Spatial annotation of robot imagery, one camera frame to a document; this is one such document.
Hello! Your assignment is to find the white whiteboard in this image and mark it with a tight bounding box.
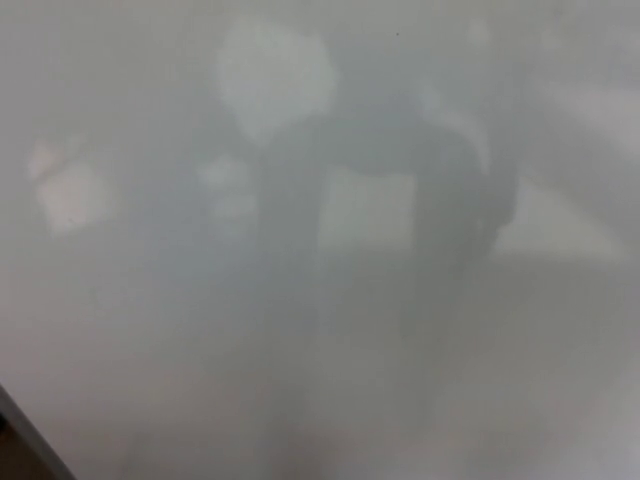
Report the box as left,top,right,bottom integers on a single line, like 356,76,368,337
0,0,640,480

